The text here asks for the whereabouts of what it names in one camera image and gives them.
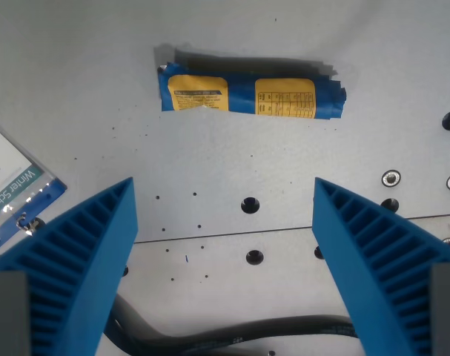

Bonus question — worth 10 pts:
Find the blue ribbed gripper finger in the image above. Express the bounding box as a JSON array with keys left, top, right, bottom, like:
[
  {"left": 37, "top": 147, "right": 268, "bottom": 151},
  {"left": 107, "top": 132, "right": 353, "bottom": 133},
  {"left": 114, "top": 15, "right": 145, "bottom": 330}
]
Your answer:
[
  {"left": 0, "top": 177, "right": 139, "bottom": 356},
  {"left": 311, "top": 177, "right": 450, "bottom": 356}
]

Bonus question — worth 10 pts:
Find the black cable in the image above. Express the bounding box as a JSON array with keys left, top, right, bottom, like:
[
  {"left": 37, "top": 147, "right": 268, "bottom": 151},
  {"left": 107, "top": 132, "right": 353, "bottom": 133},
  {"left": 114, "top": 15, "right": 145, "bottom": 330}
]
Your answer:
[{"left": 105, "top": 293, "right": 359, "bottom": 356}]

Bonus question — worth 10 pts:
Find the blue yellow snack wrapper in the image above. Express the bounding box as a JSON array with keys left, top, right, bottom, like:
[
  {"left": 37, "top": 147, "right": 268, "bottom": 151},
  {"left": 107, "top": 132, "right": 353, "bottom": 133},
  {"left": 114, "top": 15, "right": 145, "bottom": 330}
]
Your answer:
[{"left": 157, "top": 62, "right": 348, "bottom": 120}]

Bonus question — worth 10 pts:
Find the name badge in blue holder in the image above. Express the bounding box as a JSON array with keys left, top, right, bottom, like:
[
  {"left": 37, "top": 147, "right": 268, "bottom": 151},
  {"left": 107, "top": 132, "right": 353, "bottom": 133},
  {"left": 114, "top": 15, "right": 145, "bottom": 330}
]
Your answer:
[{"left": 0, "top": 118, "right": 68, "bottom": 254}]

